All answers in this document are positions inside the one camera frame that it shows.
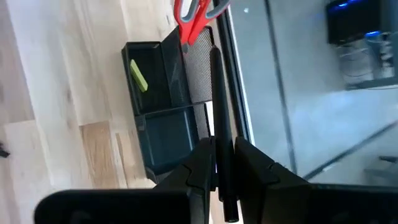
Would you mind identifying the black pen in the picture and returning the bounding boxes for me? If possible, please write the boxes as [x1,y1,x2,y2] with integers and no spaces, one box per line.
[209,45,240,223]

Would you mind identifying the red grey scissors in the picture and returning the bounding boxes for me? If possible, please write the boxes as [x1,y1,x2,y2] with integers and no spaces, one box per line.
[173,0,233,53]

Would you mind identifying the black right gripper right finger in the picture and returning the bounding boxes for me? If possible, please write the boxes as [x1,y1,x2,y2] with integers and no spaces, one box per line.
[234,138,398,224]

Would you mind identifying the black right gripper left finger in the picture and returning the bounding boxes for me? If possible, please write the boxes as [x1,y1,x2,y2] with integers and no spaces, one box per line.
[34,136,218,224]

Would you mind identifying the black electronic box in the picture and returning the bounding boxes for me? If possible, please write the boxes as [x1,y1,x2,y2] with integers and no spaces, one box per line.
[325,0,398,44]

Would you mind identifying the black mesh desk organizer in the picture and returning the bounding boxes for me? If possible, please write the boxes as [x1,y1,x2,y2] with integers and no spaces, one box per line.
[121,24,216,184]

